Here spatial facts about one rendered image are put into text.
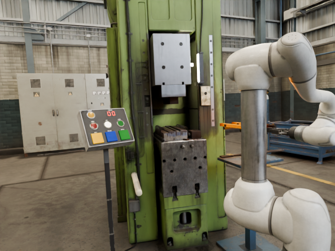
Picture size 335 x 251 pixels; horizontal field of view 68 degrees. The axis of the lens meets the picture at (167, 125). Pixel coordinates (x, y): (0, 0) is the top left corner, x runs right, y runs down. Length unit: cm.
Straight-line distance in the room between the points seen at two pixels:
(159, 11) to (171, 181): 140
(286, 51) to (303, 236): 65
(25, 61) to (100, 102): 227
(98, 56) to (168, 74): 602
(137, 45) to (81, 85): 507
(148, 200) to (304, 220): 150
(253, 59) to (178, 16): 136
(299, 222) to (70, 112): 651
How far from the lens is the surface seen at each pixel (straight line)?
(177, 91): 202
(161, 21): 224
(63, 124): 709
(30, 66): 784
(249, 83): 103
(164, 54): 204
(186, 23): 229
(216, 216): 251
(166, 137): 202
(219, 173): 239
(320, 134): 142
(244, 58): 105
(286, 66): 101
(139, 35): 218
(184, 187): 208
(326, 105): 146
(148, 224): 236
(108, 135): 176
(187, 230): 225
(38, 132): 714
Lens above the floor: 123
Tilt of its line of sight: 5 degrees down
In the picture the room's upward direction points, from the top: 3 degrees counter-clockwise
